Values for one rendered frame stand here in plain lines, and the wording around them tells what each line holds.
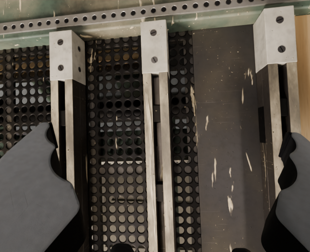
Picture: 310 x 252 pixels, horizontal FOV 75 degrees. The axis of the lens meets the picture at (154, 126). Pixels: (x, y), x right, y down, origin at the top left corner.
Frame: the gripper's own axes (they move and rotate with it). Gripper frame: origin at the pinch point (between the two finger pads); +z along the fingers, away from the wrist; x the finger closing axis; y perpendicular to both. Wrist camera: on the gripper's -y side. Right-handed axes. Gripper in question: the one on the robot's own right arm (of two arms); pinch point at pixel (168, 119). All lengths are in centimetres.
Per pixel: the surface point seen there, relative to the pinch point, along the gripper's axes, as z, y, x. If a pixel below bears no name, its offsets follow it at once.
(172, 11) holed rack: 45.4, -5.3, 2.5
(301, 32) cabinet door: 43, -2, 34
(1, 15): 52, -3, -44
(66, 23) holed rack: 47, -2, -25
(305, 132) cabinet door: 30.1, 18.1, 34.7
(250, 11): 43.7, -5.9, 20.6
